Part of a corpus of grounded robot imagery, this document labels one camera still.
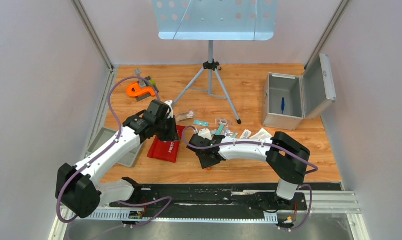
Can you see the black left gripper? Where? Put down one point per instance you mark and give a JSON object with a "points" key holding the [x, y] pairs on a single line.
{"points": [[173, 135]]}

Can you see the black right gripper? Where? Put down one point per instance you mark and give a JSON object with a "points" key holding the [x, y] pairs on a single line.
{"points": [[205, 164]]}

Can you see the adhesive tape pack blue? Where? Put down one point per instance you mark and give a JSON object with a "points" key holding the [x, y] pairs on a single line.
{"points": [[223, 130]]}

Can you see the red first aid pouch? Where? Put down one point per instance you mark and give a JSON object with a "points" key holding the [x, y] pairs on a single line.
{"points": [[164, 150]]}

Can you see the tape roll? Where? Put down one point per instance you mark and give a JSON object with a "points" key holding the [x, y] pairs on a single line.
{"points": [[223, 122]]}

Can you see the blue plastic tweezers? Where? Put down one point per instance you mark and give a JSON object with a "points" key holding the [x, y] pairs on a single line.
{"points": [[283, 105]]}

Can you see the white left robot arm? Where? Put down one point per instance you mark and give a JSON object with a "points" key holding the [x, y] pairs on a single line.
{"points": [[78, 186]]}

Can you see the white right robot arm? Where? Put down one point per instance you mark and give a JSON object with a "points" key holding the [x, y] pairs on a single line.
{"points": [[287, 157]]}

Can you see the cotton swabs bag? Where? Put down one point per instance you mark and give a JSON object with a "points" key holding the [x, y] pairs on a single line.
{"points": [[186, 115]]}

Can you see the orange grey toy fixture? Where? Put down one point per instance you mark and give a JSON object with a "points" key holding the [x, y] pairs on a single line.
{"points": [[140, 90]]}

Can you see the blue Basewing sachet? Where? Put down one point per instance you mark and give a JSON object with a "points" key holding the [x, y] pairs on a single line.
{"points": [[201, 123]]}

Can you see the small white blue box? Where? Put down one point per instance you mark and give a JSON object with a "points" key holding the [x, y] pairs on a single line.
{"points": [[246, 134]]}

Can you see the white pads zip bag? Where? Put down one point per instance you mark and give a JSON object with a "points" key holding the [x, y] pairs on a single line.
{"points": [[261, 135]]}

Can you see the grey metal case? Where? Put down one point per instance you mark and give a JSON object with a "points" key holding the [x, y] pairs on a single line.
{"points": [[307, 96]]}

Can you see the blue music stand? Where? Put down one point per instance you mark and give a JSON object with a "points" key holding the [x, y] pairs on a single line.
{"points": [[211, 21]]}

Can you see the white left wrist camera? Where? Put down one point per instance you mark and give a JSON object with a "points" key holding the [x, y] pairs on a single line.
{"points": [[169, 113]]}

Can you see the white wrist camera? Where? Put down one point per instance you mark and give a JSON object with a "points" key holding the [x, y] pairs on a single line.
{"points": [[169, 113], [205, 133]]}

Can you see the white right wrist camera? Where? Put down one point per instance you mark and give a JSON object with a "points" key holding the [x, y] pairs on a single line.
{"points": [[205, 133]]}

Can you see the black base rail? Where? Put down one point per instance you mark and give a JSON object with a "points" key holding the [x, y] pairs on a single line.
{"points": [[232, 201]]}

